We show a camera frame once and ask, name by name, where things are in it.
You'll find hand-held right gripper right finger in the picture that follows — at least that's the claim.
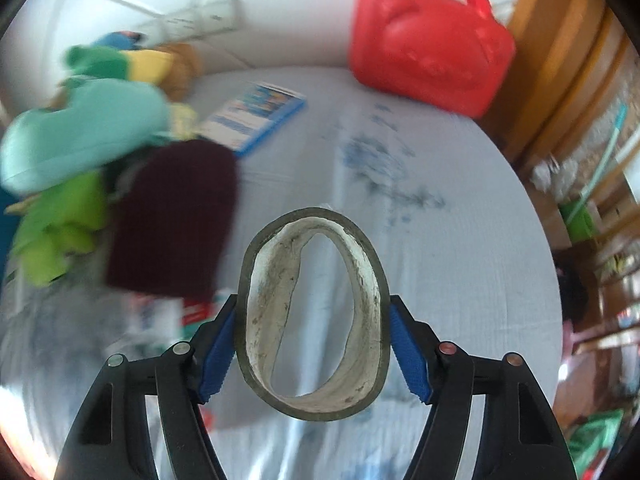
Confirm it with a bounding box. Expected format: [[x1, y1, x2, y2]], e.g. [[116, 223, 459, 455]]
[[389, 294, 578, 480]]

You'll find teal plush cushion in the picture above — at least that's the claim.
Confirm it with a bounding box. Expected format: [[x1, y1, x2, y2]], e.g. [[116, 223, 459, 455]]
[[0, 80, 172, 197]]

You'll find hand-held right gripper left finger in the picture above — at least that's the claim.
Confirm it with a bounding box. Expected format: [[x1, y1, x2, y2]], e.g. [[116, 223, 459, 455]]
[[55, 292, 238, 480]]

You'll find white wall socket panel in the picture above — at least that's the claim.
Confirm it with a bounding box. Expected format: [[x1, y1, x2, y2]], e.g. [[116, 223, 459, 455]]
[[135, 0, 240, 42]]

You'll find wooden chair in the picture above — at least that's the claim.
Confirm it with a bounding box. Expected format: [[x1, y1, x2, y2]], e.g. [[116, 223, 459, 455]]
[[570, 170, 640, 361]]

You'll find blue and pink plush toy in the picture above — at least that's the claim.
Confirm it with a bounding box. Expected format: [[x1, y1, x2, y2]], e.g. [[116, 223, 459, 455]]
[[92, 31, 148, 52]]

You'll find blue white booklet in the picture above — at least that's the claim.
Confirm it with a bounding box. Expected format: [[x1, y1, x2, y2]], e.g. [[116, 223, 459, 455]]
[[197, 81, 308, 157]]

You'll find red toy suitcase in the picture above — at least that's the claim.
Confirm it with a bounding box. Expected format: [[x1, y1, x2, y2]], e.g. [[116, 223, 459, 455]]
[[348, 0, 517, 120]]

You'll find green mop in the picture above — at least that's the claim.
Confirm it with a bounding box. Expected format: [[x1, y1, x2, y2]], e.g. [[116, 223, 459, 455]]
[[560, 102, 631, 241]]

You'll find tape roll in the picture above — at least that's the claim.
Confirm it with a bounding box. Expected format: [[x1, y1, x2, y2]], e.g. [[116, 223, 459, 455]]
[[235, 206, 392, 423]]

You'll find lime green plush toy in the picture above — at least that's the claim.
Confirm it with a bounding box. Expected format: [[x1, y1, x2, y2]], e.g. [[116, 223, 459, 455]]
[[9, 172, 110, 288]]

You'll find brown plush toy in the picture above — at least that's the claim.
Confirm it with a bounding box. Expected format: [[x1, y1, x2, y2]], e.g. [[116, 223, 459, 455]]
[[152, 42, 205, 102]]

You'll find dark maroon knit hat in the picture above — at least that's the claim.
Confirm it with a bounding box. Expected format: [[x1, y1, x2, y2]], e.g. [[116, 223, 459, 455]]
[[102, 139, 241, 302]]

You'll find wooden wall trim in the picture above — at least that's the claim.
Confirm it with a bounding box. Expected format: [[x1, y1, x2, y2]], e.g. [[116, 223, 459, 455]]
[[505, 0, 640, 171]]

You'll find green plastic bag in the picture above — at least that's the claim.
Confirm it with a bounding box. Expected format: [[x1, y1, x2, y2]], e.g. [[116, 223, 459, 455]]
[[570, 410, 626, 466]]

